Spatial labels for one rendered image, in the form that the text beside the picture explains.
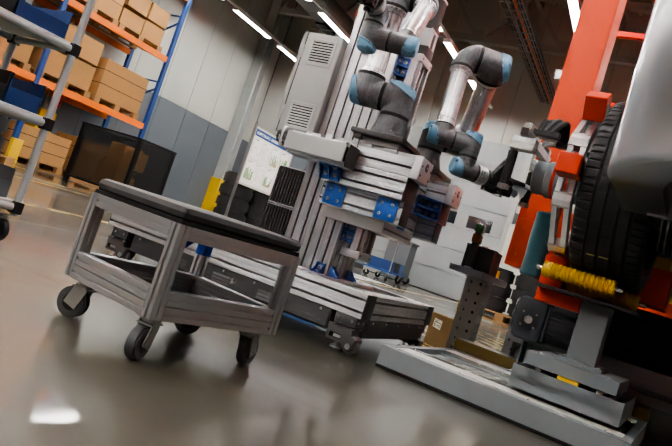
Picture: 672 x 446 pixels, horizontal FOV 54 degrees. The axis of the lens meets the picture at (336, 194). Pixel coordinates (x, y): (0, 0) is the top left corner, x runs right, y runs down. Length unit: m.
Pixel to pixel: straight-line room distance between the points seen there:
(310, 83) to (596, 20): 1.37
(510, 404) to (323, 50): 1.65
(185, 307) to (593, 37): 2.43
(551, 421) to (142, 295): 1.32
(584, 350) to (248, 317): 1.31
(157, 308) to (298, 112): 1.65
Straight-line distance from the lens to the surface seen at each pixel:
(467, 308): 3.28
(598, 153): 2.31
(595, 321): 2.50
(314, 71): 2.95
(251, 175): 11.52
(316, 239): 2.78
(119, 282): 1.52
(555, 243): 2.46
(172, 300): 1.45
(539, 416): 2.22
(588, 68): 3.29
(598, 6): 3.41
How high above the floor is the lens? 0.36
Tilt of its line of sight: 4 degrees up
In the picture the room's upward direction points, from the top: 18 degrees clockwise
